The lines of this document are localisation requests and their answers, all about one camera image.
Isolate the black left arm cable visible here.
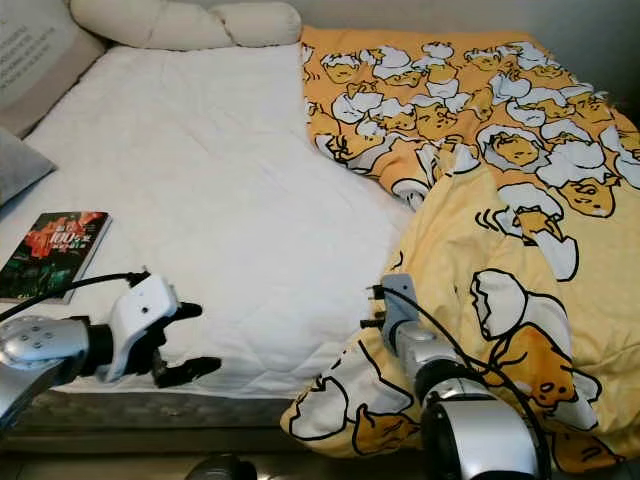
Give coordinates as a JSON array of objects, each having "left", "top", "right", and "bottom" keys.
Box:
[{"left": 0, "top": 270, "right": 151, "bottom": 321}]

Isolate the grey pillow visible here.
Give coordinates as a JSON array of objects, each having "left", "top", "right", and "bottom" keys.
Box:
[{"left": 0, "top": 150, "right": 58, "bottom": 206}]

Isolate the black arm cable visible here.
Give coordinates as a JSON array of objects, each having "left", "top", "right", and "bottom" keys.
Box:
[
  {"left": 372, "top": 285, "right": 553, "bottom": 476},
  {"left": 0, "top": 270, "right": 151, "bottom": 321}
]

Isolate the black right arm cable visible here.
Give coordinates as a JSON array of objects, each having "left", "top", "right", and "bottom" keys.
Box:
[{"left": 372, "top": 285, "right": 553, "bottom": 476}]

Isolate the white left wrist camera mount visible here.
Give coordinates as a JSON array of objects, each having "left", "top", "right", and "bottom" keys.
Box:
[{"left": 105, "top": 272, "right": 183, "bottom": 384}]

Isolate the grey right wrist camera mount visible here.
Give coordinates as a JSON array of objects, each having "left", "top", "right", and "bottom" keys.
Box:
[{"left": 375, "top": 273, "right": 421, "bottom": 351}]

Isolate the dark cover paperback book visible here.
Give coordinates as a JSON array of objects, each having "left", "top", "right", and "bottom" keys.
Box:
[{"left": 0, "top": 210, "right": 113, "bottom": 304}]

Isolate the beige knotted bolster pillow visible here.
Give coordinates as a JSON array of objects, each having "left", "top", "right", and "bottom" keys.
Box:
[{"left": 70, "top": 0, "right": 303, "bottom": 51}]

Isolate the white quilted mattress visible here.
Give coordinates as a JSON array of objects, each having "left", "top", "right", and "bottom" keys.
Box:
[{"left": 0, "top": 45, "right": 421, "bottom": 431}]

